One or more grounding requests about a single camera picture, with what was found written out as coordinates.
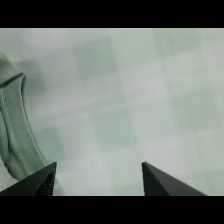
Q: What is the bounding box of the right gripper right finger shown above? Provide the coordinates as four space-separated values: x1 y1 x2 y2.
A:
141 161 207 197

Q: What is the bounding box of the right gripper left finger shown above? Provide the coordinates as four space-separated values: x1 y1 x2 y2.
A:
0 161 58 197

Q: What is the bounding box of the pale green shirt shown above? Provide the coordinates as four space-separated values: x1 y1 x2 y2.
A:
0 53 65 197

